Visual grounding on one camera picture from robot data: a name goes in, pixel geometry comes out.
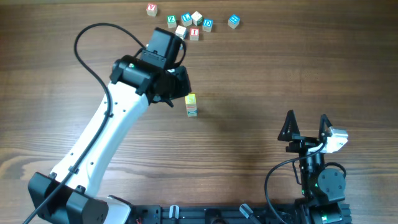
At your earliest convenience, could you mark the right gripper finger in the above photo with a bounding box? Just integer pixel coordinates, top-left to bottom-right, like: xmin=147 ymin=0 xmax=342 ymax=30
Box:
xmin=277 ymin=110 xmax=300 ymax=142
xmin=318 ymin=114 xmax=333 ymax=141

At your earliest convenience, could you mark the yellow wooden block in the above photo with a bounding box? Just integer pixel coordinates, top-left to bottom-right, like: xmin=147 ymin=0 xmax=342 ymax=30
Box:
xmin=185 ymin=93 xmax=197 ymax=106

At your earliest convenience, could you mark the red A letter block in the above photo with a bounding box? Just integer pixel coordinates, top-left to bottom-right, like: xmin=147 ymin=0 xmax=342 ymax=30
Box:
xmin=186 ymin=105 xmax=197 ymax=111

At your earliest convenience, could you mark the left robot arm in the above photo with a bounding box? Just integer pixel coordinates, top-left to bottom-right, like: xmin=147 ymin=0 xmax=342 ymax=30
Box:
xmin=28 ymin=28 xmax=192 ymax=223

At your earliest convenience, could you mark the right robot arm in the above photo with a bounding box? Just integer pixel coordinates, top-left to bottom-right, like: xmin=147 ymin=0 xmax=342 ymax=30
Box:
xmin=278 ymin=110 xmax=348 ymax=223

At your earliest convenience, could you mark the white blue-sided block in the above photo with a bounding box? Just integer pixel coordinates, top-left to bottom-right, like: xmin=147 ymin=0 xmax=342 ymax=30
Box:
xmin=175 ymin=26 xmax=187 ymax=39

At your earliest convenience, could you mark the green Z letter block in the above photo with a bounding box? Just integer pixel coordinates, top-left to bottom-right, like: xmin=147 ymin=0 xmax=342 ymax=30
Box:
xmin=167 ymin=15 xmax=177 ymax=29

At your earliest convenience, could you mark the red I letter block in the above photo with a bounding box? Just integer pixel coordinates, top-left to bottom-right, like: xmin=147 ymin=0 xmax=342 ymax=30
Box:
xmin=190 ymin=28 xmax=200 ymax=40

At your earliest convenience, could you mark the blue L letter block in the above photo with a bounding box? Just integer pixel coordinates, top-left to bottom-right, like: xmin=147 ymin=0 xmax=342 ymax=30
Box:
xmin=181 ymin=12 xmax=193 ymax=27

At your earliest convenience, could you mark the red Y letter block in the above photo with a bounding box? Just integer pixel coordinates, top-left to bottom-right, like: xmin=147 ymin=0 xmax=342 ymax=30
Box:
xmin=146 ymin=3 xmax=158 ymax=17

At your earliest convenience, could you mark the white green-sided block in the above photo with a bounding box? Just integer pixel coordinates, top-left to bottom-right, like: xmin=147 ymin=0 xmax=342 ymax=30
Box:
xmin=192 ymin=11 xmax=203 ymax=26

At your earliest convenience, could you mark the blue D letter block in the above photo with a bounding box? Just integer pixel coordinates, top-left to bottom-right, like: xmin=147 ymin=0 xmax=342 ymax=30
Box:
xmin=202 ymin=19 xmax=213 ymax=32

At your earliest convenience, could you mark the blue block far right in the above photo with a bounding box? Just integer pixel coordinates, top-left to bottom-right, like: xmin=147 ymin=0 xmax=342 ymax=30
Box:
xmin=228 ymin=14 xmax=240 ymax=29

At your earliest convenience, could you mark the right black cable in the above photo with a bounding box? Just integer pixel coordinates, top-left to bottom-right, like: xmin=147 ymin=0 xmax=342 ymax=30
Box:
xmin=264 ymin=141 xmax=327 ymax=224

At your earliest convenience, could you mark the black cable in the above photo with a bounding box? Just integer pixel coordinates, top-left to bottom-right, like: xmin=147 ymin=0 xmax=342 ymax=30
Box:
xmin=264 ymin=141 xmax=327 ymax=224
xmin=22 ymin=22 xmax=187 ymax=224

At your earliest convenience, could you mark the left black cable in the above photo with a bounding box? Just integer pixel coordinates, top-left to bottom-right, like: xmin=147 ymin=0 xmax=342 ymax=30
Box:
xmin=22 ymin=22 xmax=187 ymax=224

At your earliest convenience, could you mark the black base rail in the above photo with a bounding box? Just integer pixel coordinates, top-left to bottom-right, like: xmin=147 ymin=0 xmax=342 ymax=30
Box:
xmin=74 ymin=202 xmax=353 ymax=224

